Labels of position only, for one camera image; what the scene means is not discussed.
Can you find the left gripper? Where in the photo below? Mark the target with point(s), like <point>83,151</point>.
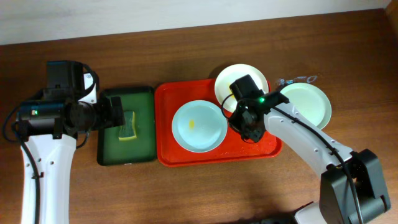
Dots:
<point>115,111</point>

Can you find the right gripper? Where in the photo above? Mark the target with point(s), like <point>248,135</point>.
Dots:
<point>249,130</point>

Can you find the light blue plate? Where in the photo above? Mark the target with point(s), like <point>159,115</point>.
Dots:
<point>199,126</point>

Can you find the yellow green sponge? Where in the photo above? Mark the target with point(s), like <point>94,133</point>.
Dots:
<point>128,130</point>

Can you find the pale green plate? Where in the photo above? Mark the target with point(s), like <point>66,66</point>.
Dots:
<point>311,102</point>

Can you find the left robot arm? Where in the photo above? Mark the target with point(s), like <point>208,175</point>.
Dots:
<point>47,127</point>

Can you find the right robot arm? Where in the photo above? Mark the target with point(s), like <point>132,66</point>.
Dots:
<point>352,185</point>

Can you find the dark green tray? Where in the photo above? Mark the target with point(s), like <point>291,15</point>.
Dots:
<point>111,150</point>

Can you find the red plastic tray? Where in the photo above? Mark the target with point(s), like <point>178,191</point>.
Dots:
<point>169,97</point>

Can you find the cream white plate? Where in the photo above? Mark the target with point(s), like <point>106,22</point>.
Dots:
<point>227,82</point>

